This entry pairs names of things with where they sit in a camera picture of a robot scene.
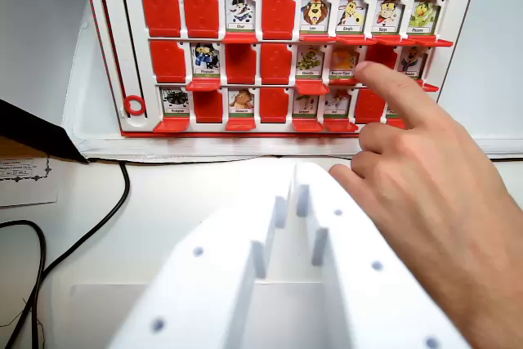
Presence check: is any black cable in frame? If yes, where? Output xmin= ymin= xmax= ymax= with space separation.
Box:
xmin=2 ymin=158 xmax=132 ymax=349
xmin=0 ymin=220 xmax=47 ymax=349

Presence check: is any person's hand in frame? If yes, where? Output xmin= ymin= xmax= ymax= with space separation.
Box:
xmin=329 ymin=60 xmax=523 ymax=349

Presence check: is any white platform under board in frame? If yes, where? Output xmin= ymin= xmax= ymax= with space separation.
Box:
xmin=60 ymin=0 xmax=523 ymax=164

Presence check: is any white printed paper sheet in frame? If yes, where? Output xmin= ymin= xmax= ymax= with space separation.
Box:
xmin=0 ymin=155 xmax=60 ymax=208

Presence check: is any red and white game board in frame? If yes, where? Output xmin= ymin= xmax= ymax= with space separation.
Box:
xmin=79 ymin=0 xmax=484 ymax=139

